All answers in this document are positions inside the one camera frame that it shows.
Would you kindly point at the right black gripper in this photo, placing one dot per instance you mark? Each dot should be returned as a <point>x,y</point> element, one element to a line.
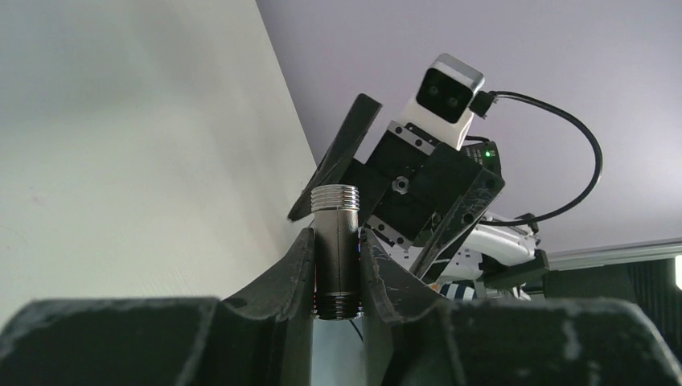
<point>411,184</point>

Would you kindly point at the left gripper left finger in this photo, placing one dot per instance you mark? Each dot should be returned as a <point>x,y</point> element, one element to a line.
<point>261,335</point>

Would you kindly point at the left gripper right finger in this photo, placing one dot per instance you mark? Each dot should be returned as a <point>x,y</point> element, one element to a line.
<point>415,336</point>

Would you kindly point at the silver metal tee fitting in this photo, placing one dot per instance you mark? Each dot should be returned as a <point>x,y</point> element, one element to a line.
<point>336,239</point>

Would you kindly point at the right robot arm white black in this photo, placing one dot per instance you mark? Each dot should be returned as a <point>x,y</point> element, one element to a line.
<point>502,254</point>

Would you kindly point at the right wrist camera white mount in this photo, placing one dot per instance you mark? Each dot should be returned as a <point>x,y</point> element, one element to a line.
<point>441,106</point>

